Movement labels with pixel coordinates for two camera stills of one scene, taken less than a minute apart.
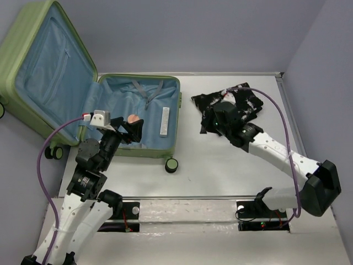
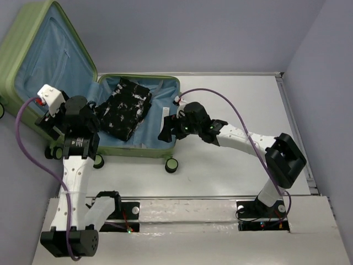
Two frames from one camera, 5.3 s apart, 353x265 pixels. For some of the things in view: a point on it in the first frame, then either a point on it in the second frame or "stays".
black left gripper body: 111,139 -> 47,122
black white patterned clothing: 249,104 -> 124,109
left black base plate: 130,211 stays
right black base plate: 254,216 stays
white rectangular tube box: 164,124 stays
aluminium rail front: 189,197 stays
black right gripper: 208,122 -> 171,122
